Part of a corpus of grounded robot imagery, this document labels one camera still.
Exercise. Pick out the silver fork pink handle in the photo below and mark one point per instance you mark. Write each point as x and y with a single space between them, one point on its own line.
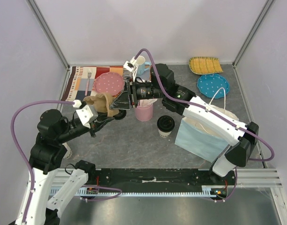
89 74

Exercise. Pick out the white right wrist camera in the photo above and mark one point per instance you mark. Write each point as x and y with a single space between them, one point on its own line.
132 67

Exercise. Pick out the grey slotted cable duct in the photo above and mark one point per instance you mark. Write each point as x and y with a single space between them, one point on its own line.
91 192

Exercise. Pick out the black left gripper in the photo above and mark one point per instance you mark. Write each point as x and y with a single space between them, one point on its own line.
100 122

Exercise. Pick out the blue polka dot plate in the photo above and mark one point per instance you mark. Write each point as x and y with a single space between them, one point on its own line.
213 86

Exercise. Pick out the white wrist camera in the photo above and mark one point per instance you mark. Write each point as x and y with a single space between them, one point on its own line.
132 67
86 113

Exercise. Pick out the yellow woven tray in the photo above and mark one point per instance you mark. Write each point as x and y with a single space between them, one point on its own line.
205 65

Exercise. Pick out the pink polka dot plate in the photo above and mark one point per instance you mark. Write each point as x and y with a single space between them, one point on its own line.
110 82

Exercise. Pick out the black plastic cup lid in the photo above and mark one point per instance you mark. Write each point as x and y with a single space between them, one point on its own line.
165 123

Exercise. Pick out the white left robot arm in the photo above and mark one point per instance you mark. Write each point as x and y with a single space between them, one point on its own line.
46 155

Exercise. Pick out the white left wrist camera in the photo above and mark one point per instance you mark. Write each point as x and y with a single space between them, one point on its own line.
86 113

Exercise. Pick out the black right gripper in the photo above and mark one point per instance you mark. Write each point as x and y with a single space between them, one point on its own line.
133 92

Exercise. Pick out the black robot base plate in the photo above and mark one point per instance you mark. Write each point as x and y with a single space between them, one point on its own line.
155 180

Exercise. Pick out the white paper coffee cup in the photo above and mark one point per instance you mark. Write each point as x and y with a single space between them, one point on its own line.
165 132

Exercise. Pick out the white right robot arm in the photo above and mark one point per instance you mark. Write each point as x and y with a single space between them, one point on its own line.
240 137

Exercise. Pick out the colourful striped placemat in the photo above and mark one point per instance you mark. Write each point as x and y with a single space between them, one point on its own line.
76 84

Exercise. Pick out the light blue mug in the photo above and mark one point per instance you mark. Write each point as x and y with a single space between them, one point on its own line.
142 65

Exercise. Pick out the pink straw holder cup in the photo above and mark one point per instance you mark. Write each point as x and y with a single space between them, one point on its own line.
144 110

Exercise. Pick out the brown cardboard cup carrier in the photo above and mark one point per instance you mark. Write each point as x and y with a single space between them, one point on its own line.
101 103

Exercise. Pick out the light blue paper bag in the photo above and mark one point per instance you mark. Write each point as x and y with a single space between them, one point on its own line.
199 140

